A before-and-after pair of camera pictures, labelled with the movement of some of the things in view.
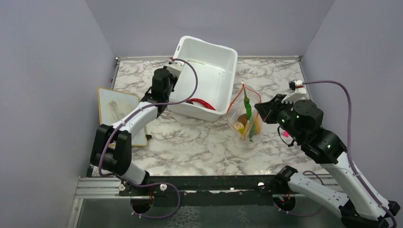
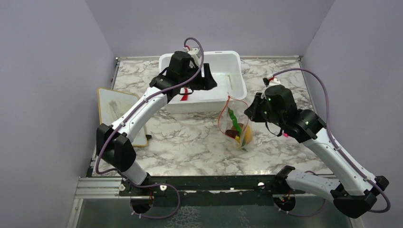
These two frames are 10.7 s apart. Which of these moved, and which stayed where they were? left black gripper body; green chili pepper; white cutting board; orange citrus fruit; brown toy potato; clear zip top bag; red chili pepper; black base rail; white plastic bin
Moved: orange citrus fruit; left black gripper body; green chili pepper; red chili pepper; brown toy potato; clear zip top bag; white plastic bin
Stayed: white cutting board; black base rail
